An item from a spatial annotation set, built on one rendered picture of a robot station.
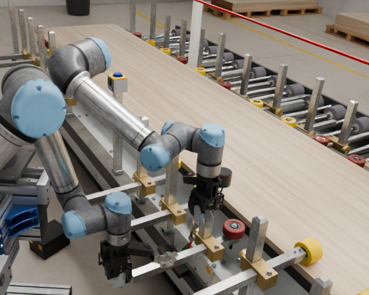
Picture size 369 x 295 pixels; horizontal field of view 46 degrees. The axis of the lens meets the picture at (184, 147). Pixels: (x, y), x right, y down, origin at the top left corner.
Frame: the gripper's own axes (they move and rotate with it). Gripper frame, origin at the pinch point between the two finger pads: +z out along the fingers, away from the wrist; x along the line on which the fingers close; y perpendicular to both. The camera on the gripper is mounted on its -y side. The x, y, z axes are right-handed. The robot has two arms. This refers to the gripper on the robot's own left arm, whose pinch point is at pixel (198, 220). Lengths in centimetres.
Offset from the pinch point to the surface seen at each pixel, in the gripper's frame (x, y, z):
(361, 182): 89, 0, 10
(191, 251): -0.7, -1.0, 14.5
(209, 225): 8.0, -3.6, 7.7
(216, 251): 6.8, 3.6, 13.9
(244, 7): 523, -604, 78
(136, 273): -21.9, -0.9, 14.5
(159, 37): 137, -270, 21
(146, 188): 6, -46, 18
